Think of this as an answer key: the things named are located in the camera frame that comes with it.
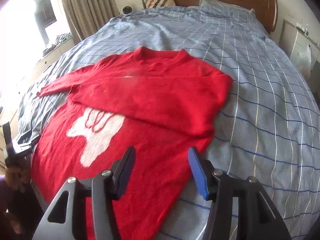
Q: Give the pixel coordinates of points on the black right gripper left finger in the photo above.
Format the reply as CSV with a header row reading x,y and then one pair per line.
x,y
65,217

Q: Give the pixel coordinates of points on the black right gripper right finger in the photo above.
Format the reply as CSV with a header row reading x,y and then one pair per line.
x,y
258,217

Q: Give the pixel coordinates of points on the red knit sweater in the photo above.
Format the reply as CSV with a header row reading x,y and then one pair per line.
x,y
159,102

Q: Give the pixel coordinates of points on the clothes pile on windowsill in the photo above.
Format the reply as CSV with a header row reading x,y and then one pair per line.
x,y
58,41

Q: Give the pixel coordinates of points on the person's left hand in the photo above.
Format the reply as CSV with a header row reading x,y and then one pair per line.
x,y
18,175

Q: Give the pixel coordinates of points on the grey plaid bed cover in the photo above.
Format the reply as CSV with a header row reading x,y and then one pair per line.
x,y
269,127

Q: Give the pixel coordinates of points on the beige curtain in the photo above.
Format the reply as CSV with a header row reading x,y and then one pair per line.
x,y
86,17

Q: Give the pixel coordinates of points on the white plastic bag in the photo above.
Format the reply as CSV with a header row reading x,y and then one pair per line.
x,y
301,58

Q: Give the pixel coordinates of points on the small white round speaker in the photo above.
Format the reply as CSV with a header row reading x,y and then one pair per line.
x,y
127,10

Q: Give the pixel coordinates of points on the white bedside shelf unit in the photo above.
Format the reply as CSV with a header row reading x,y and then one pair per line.
x,y
290,36

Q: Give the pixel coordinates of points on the grey pillow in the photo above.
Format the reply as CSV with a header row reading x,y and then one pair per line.
x,y
223,6

